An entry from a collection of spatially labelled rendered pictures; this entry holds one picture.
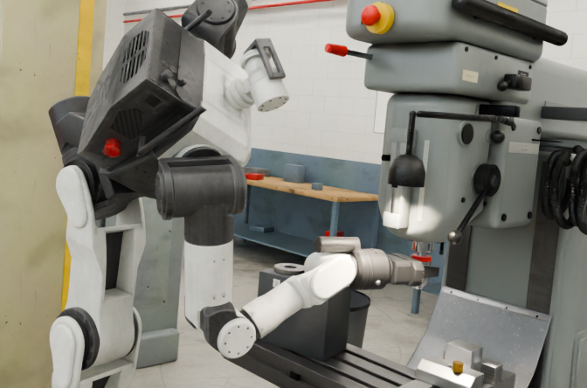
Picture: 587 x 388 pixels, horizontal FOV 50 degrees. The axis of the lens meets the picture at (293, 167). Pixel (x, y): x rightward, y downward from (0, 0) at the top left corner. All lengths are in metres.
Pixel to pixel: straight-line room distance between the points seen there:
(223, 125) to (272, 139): 6.78
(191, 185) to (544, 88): 0.93
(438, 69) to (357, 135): 5.75
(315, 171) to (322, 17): 1.81
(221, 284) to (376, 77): 0.56
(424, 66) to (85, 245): 0.82
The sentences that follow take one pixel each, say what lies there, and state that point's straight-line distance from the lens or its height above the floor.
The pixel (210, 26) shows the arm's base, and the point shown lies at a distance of 1.37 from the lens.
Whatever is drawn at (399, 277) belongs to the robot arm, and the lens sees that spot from 1.40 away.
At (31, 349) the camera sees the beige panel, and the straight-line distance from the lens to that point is 2.91.
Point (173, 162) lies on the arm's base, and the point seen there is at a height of 1.45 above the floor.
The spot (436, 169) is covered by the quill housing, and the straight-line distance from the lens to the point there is 1.34.
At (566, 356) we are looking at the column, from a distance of 1.81.
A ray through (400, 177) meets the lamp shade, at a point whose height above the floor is 1.45.
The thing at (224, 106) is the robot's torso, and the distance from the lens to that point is 1.25.
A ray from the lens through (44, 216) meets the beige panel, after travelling 2.77.
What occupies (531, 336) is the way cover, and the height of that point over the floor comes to 1.06.
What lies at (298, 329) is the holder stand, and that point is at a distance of 1.67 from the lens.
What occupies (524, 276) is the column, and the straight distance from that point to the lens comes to 1.77.
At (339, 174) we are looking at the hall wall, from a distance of 7.18.
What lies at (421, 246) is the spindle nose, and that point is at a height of 1.29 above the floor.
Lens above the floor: 1.54
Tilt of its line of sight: 4 degrees down
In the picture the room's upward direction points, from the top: 5 degrees clockwise
